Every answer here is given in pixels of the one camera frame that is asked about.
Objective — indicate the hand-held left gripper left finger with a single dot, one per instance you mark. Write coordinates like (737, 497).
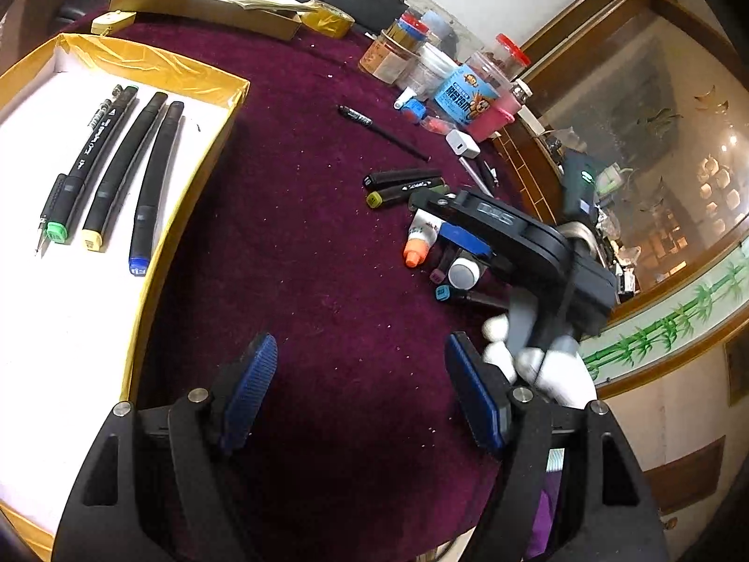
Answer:
(251, 389)

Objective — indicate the black marker yellow cap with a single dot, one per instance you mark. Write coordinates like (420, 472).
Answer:
(126, 158)

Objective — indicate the blue cylindrical battery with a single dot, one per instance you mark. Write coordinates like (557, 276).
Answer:
(419, 111)

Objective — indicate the maroon velvet tablecloth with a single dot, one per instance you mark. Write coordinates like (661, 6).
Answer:
(304, 257)

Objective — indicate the thin black pen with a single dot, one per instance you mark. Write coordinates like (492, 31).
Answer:
(380, 132)

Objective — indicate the clear pink small box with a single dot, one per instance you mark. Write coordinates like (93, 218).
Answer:
(436, 124)

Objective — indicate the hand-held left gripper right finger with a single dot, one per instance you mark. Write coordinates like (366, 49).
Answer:
(475, 401)

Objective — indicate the white charger plug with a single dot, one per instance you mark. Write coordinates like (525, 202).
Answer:
(463, 143)

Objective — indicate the gold tape roll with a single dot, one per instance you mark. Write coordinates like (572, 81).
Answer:
(327, 23)

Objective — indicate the red lid clear jar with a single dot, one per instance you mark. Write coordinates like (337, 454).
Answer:
(514, 50)

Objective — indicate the blue label plastic jar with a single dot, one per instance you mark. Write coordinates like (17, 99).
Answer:
(465, 93)

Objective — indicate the pink plastic container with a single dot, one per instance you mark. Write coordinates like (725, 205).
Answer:
(497, 117)

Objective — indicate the black mechanical pencil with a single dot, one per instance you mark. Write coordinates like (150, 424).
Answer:
(55, 193)

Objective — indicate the grey utility knife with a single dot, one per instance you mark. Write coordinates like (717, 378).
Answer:
(475, 173)

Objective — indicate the white glue bottle orange cap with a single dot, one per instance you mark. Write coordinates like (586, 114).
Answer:
(416, 243)

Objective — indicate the black hand tool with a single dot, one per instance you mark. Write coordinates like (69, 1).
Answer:
(490, 173)

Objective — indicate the dark marker white print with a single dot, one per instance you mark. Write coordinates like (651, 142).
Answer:
(404, 177)

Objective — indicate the small white tube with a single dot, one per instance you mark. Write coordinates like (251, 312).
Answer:
(404, 98)

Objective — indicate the wooden glass display cabinet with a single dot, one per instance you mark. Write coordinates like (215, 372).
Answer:
(632, 99)

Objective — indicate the black marker blue cap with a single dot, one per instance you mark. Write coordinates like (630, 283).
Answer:
(155, 181)

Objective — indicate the round white cap bottle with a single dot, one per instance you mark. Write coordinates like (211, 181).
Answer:
(463, 273)

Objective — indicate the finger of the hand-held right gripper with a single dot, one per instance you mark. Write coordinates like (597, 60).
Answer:
(436, 202)
(465, 241)

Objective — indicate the black marker green cap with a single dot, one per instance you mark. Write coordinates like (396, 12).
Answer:
(96, 146)

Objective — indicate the clear plastic jar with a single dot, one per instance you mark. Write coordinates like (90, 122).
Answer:
(430, 67)

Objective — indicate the person's right hand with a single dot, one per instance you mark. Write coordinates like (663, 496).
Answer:
(556, 372)

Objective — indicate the black marker magenta cap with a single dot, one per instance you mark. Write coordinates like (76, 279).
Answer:
(440, 272)

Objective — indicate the pale blue lid container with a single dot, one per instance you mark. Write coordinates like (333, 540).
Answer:
(437, 22)

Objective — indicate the white tray gold rim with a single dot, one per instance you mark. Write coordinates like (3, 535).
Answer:
(35, 363)

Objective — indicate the black marker teal cap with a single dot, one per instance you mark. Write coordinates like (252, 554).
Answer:
(468, 297)

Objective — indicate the cardboard box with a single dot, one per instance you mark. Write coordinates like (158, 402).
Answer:
(175, 9)

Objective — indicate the clear jar orange contents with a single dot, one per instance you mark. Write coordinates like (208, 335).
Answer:
(380, 58)

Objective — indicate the gold jar red blue lid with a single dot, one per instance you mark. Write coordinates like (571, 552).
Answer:
(406, 32)

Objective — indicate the black marker olive cap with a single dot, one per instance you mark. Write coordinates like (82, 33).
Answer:
(398, 192)

